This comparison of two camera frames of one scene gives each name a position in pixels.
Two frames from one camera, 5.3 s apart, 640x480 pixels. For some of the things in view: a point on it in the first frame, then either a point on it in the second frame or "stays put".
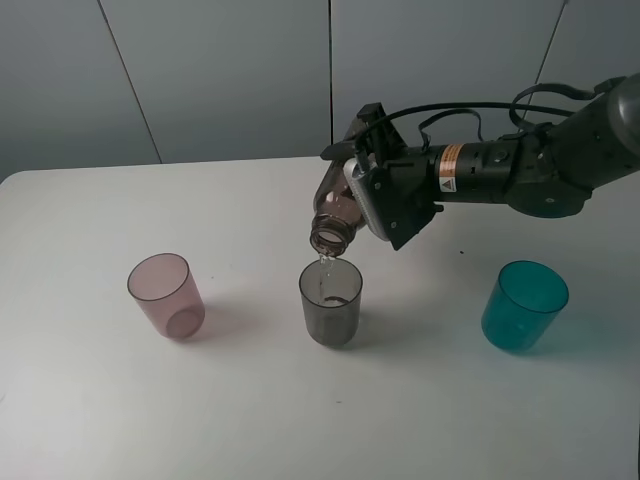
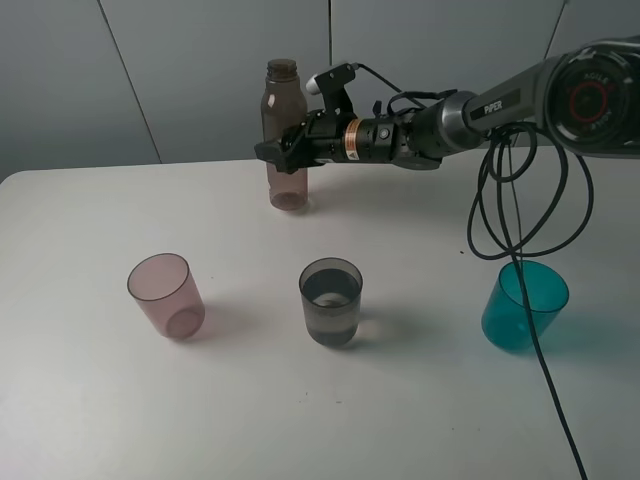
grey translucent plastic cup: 331,290 stays put
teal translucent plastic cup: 522,305 stays put
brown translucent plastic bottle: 337,213 to 284,109
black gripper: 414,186 to 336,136
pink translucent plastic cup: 163,284 stays put
